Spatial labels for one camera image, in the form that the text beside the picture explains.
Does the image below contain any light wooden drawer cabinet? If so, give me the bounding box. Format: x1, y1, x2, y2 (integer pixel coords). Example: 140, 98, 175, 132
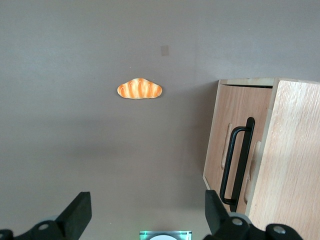
202, 76, 320, 240

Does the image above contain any wooden drawer with black handle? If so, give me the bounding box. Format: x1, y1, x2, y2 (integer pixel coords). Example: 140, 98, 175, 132
237, 86, 274, 216
202, 80, 251, 208

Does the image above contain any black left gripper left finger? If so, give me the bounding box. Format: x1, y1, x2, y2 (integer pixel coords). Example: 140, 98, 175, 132
0, 191, 92, 240

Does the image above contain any black metal drawer handle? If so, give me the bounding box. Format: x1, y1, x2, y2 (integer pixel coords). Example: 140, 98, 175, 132
219, 126, 251, 206
229, 116, 256, 213

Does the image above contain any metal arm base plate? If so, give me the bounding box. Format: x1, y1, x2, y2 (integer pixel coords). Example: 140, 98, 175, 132
139, 230, 193, 240

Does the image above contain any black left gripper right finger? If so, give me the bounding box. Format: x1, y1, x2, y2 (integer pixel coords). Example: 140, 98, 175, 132
204, 189, 305, 240

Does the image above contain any orange toy bread roll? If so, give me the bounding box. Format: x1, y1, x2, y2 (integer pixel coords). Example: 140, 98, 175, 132
116, 77, 163, 100

